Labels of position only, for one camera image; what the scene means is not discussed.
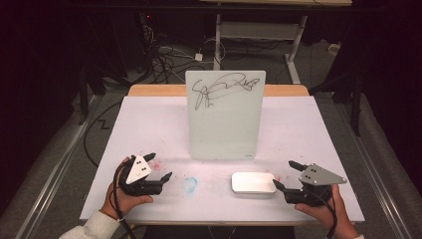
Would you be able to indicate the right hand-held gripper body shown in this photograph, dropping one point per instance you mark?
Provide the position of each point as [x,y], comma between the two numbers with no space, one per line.
[318,176]

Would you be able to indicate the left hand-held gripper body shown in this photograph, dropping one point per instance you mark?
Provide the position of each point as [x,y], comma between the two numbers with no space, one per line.
[138,170]

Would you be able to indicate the white whiteboard eraser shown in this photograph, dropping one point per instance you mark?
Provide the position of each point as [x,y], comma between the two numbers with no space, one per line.
[253,182]

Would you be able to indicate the white whiteboard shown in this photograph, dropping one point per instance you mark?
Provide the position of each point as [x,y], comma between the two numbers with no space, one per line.
[225,129]

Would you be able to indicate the person's left hand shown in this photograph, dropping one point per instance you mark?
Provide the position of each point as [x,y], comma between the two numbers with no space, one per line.
[127,204]

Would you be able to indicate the person's right hand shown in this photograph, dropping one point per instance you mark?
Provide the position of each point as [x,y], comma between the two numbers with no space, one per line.
[323,215]

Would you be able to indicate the white table cover sheet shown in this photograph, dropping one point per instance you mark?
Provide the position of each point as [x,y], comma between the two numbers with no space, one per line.
[156,132]

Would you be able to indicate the wooden table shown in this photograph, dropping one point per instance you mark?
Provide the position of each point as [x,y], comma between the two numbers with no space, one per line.
[156,90]

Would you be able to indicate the black stand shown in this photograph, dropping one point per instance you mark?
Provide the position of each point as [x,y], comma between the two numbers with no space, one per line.
[83,99]
[355,106]

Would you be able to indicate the white power adapter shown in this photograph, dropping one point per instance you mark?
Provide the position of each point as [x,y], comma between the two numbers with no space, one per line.
[198,57]

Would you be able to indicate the small white floor box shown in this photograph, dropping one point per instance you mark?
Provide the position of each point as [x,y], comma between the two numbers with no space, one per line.
[334,48]

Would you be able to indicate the white-framed desk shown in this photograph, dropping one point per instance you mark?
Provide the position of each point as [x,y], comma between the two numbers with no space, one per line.
[258,30]

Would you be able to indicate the metal floor rail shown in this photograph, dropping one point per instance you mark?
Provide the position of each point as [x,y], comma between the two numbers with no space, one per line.
[59,169]
[371,166]

